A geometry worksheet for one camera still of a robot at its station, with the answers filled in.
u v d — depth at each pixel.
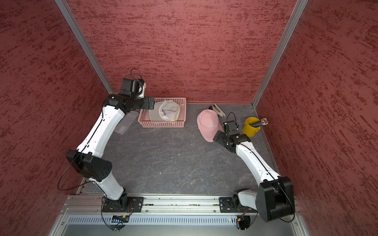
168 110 1.09
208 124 1.01
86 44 0.85
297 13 0.73
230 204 0.74
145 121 1.00
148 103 0.71
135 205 0.74
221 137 0.77
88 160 0.43
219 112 1.13
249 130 0.95
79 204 0.77
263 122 0.89
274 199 0.40
